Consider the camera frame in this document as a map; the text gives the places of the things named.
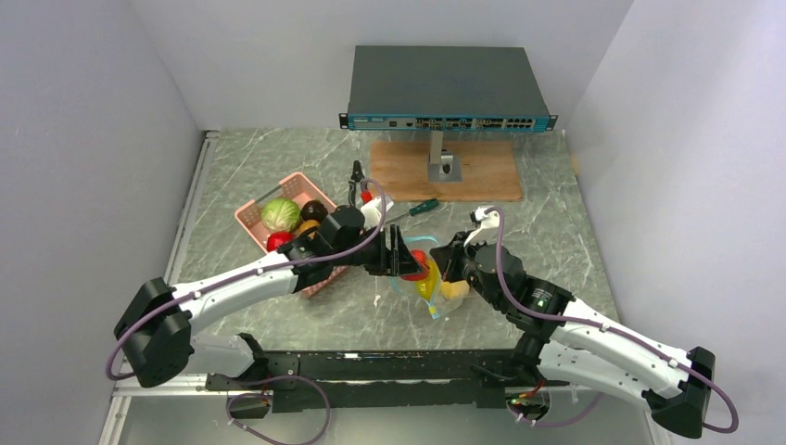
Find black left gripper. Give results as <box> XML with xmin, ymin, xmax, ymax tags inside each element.
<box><xmin>332</xmin><ymin>223</ymin><xmax>422</xmax><ymax>276</ymax></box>

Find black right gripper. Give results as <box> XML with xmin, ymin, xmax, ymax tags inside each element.
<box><xmin>430</xmin><ymin>230</ymin><xmax>505</xmax><ymax>311</ymax></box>

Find clear zip top bag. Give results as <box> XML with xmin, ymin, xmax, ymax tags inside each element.
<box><xmin>390</xmin><ymin>235</ymin><xmax>476</xmax><ymax>320</ymax></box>

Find red round fruit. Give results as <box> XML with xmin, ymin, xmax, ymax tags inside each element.
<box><xmin>265</xmin><ymin>231</ymin><xmax>294</xmax><ymax>252</ymax></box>

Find brown potato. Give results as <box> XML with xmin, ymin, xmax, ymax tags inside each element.
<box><xmin>294</xmin><ymin>220</ymin><xmax>321</xmax><ymax>239</ymax></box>

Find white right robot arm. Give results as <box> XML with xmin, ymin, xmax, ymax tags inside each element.
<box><xmin>429</xmin><ymin>233</ymin><xmax>715</xmax><ymax>439</ymax></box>

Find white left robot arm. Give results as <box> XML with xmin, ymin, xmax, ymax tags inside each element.
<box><xmin>105</xmin><ymin>206</ymin><xmax>424</xmax><ymax>388</ymax></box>

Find wooden board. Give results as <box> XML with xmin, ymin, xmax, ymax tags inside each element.
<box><xmin>368</xmin><ymin>141</ymin><xmax>524</xmax><ymax>202</ymax></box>

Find dark purple plum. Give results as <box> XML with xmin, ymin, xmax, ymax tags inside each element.
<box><xmin>300</xmin><ymin>199</ymin><xmax>329</xmax><ymax>223</ymax></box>

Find pink plastic basket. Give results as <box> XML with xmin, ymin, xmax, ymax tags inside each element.
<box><xmin>234</xmin><ymin>172</ymin><xmax>349</xmax><ymax>299</ymax></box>

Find green cabbage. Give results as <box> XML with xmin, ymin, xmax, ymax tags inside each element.
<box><xmin>260</xmin><ymin>197</ymin><xmax>301</xmax><ymax>233</ymax></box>

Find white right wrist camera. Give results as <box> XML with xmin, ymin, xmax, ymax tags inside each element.
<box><xmin>463</xmin><ymin>206</ymin><xmax>501</xmax><ymax>248</ymax></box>

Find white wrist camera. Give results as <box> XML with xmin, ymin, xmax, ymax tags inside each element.
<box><xmin>463</xmin><ymin>206</ymin><xmax>501</xmax><ymax>248</ymax></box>
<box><xmin>360</xmin><ymin>191</ymin><xmax>395</xmax><ymax>230</ymax></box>

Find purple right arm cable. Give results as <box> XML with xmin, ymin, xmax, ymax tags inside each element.
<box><xmin>481</xmin><ymin>206</ymin><xmax>740</xmax><ymax>435</ymax></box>

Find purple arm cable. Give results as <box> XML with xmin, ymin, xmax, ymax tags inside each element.
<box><xmin>481</xmin><ymin>206</ymin><xmax>740</xmax><ymax>435</ymax></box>
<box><xmin>105</xmin><ymin>178</ymin><xmax>388</xmax><ymax>382</ymax></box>

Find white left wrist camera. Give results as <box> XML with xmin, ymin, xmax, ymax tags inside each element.
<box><xmin>360</xmin><ymin>191</ymin><xmax>395</xmax><ymax>230</ymax></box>

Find green handled screwdriver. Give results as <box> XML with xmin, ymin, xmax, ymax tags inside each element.
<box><xmin>387</xmin><ymin>198</ymin><xmax>439</xmax><ymax>223</ymax></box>

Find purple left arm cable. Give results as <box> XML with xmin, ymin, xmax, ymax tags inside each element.
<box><xmin>105</xmin><ymin>178</ymin><xmax>388</xmax><ymax>382</ymax></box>

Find black handled pliers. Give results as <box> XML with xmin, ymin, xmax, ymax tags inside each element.
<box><xmin>348</xmin><ymin>159</ymin><xmax>373</xmax><ymax>208</ymax></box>

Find metal stand post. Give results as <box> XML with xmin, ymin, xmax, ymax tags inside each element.
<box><xmin>427</xmin><ymin>131</ymin><xmax>463</xmax><ymax>183</ymax></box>

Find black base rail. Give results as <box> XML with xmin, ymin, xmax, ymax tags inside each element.
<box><xmin>206</xmin><ymin>349</ymin><xmax>545</xmax><ymax>413</ymax></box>

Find grey network switch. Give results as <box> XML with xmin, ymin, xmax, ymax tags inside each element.
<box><xmin>339</xmin><ymin>45</ymin><xmax>558</xmax><ymax>133</ymax></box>

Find aluminium frame rail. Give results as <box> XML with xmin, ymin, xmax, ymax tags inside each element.
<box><xmin>97</xmin><ymin>129</ymin><xmax>222</xmax><ymax>444</ymax></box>

